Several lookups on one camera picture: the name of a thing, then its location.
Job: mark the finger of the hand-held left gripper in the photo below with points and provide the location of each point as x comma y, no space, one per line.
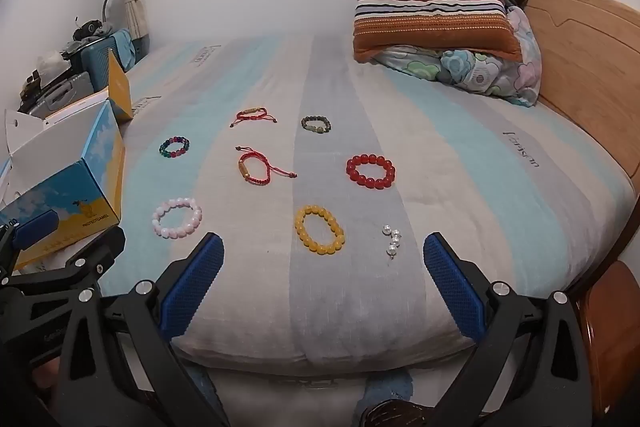
36,226
85,259

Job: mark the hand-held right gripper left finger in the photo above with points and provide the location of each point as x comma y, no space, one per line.
195,277

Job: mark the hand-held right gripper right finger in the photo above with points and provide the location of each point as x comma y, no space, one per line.
452,279

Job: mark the blue and yellow cardboard box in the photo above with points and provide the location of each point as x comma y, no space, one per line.
75,187

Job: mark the grey suitcase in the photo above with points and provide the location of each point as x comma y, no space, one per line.
65,92

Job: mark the dark brown shoe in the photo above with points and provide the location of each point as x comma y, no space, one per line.
395,413

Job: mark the white plastic bag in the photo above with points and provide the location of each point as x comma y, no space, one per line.
50,62

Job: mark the blue suitcase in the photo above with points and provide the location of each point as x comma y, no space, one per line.
107,54

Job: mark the black bag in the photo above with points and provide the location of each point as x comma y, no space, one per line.
90,29

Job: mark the floral quilt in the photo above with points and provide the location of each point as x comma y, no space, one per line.
480,72

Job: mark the striped red and orange pillow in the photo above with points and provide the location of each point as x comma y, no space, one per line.
435,27

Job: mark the light wooden headboard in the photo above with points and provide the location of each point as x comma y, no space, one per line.
585,57

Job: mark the reddish wooden bed frame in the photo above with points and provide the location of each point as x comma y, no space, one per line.
610,327

